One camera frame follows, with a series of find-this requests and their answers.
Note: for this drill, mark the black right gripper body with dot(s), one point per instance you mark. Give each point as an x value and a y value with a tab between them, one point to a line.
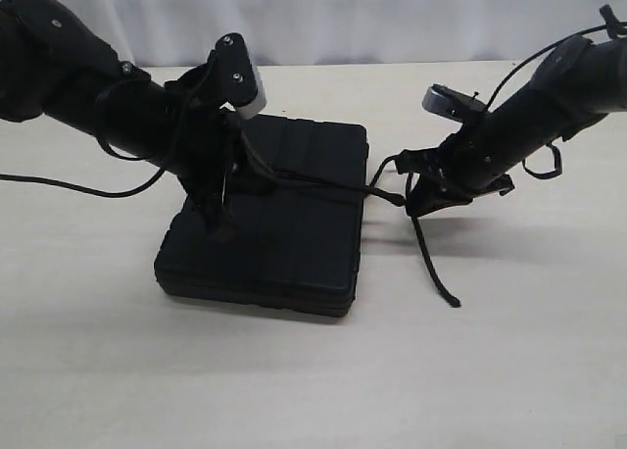
474	159

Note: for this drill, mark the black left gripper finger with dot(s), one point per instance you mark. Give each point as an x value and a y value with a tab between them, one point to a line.
249	173
213	204

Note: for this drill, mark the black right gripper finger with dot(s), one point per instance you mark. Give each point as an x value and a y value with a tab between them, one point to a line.
427	197
422	161

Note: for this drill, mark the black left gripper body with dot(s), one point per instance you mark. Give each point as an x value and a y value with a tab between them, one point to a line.
196	133

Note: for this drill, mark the black plastic carrying case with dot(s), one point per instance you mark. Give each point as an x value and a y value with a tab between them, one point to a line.
294	250

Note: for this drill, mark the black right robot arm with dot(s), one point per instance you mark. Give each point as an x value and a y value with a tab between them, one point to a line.
576	86

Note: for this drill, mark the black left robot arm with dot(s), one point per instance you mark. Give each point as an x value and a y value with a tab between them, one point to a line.
53	65

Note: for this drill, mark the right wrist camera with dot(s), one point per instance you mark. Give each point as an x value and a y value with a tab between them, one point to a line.
450	104

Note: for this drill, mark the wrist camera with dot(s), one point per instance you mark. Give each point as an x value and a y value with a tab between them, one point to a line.
239	79
450	104

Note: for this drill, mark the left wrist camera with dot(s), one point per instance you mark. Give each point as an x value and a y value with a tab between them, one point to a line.
239	79

